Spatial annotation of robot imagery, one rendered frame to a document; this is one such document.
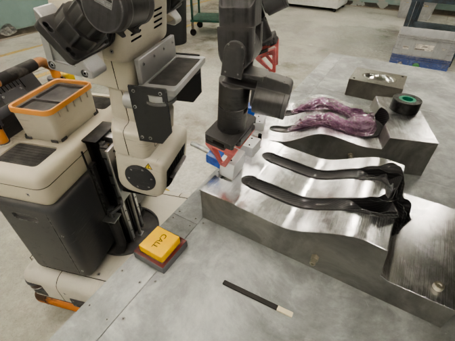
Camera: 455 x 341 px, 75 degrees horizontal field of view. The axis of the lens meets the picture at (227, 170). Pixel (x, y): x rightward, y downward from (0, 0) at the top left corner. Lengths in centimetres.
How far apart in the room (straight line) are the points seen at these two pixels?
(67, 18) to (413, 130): 85
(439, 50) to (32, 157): 393
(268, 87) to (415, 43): 367
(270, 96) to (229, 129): 11
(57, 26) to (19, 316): 135
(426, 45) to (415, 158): 325
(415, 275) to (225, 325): 35
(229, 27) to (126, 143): 53
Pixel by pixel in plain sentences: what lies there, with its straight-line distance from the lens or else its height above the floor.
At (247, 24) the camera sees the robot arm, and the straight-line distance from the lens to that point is 48.
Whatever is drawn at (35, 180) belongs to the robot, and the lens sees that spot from 97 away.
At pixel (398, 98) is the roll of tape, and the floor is 95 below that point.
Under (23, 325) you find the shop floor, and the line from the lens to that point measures 170.
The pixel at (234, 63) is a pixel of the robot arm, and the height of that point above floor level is 117.
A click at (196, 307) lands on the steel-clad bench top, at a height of 80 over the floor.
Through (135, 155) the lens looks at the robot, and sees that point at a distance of 92.
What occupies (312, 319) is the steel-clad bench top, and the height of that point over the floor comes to 80.
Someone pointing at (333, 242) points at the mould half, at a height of 90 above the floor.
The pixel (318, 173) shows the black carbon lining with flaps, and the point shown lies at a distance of 74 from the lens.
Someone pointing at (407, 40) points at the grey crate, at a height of 37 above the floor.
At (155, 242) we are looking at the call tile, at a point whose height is 84.
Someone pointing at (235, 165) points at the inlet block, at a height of 94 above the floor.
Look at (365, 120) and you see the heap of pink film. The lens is 97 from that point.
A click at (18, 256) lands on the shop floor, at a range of 195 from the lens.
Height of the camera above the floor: 134
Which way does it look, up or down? 39 degrees down
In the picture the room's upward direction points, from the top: straight up
